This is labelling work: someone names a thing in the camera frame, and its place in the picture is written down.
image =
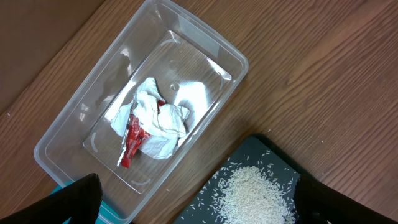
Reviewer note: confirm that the teal plastic serving tray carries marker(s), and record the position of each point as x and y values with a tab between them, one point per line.
107	213

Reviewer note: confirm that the red snack wrapper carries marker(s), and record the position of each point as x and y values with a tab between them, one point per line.
133	137

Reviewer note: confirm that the white napkin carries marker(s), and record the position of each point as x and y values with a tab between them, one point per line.
162	121

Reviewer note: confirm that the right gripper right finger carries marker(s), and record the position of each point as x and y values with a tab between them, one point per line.
318	203

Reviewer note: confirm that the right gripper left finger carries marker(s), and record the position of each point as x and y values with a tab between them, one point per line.
78	202

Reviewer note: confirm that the black rectangular tray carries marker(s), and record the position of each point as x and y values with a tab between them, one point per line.
248	152

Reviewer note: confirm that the pile of white rice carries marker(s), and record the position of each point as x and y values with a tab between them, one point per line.
252	196

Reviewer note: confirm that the clear plastic waste bin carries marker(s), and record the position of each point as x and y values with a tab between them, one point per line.
193	66

